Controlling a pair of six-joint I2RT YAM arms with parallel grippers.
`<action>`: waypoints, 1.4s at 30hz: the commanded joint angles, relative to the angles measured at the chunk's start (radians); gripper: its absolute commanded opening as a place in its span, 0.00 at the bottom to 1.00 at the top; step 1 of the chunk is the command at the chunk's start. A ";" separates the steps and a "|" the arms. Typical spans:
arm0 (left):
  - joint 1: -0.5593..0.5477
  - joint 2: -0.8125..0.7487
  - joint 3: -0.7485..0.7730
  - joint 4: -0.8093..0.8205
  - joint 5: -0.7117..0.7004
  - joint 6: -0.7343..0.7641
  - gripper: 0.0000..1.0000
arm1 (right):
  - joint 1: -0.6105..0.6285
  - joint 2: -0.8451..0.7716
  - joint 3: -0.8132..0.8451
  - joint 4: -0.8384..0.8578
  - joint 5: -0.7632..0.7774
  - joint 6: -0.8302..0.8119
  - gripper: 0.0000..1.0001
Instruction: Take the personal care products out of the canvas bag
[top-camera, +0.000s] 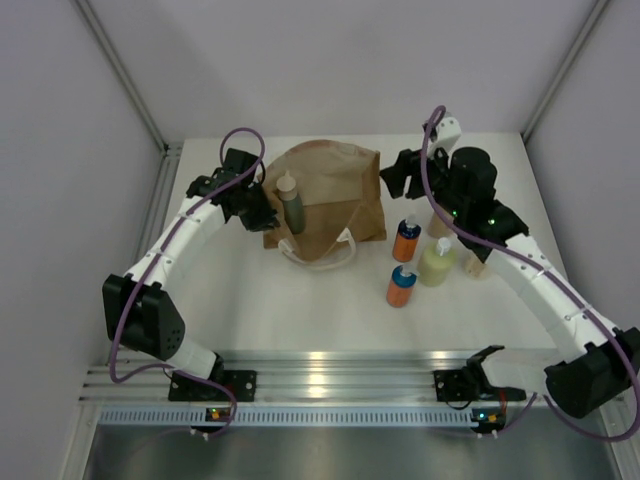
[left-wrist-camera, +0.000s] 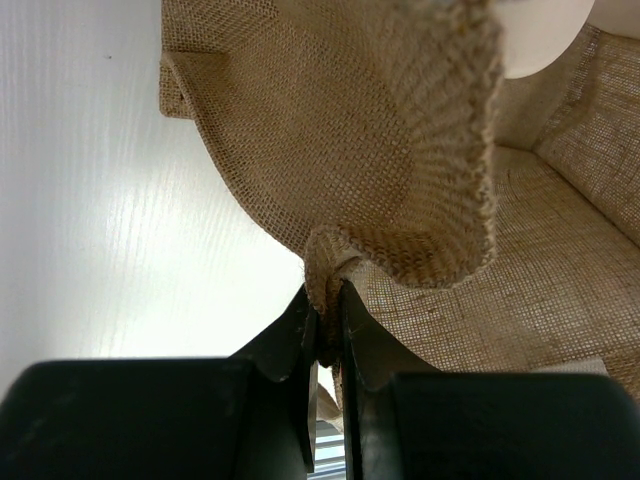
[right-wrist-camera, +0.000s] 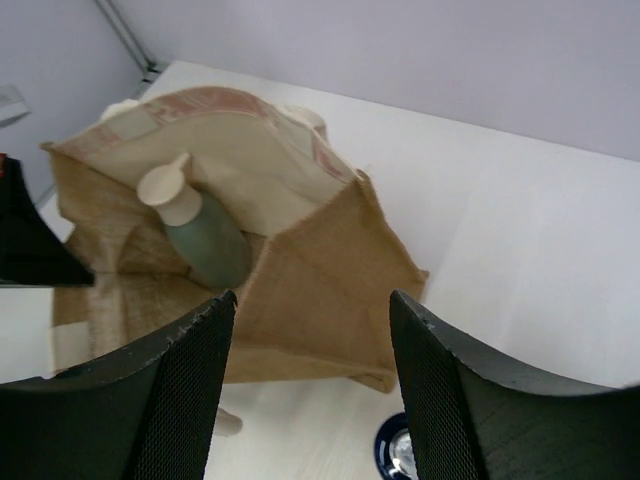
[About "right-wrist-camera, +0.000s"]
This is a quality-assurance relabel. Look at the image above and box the olive bottle beige cap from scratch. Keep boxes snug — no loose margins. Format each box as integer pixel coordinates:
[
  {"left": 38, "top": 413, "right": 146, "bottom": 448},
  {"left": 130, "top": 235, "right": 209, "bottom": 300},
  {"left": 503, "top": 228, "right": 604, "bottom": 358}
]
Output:
[{"left": 136, "top": 153, "right": 251, "bottom": 289}]

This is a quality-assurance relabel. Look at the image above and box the orange bottle dark cap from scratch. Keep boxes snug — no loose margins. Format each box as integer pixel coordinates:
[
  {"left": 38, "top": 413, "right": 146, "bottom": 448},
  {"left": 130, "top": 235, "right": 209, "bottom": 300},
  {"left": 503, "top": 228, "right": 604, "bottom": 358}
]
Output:
[{"left": 374, "top": 412, "right": 418, "bottom": 480}]

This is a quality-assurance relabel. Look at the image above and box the left aluminium frame post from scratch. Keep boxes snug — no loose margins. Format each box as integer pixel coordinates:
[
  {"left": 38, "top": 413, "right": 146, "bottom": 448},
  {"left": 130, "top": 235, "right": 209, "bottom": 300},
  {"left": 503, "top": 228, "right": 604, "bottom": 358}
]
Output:
[{"left": 93, "top": 0, "right": 167, "bottom": 85}]

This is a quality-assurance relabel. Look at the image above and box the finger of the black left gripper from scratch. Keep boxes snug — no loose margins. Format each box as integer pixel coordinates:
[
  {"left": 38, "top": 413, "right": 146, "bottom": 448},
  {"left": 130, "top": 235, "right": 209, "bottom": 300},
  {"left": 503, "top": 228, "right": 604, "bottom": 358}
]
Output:
[{"left": 1, "top": 154, "right": 95, "bottom": 288}]

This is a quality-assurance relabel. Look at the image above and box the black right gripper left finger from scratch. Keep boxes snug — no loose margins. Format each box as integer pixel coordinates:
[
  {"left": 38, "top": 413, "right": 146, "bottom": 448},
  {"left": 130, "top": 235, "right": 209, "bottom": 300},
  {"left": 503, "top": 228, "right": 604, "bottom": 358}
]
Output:
[{"left": 1, "top": 291, "right": 237, "bottom": 479}]

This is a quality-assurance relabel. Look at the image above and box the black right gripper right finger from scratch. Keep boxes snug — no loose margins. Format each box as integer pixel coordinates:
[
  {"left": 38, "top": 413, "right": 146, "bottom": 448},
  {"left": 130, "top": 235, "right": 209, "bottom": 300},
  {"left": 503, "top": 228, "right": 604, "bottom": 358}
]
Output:
[{"left": 389, "top": 290, "right": 639, "bottom": 479}]

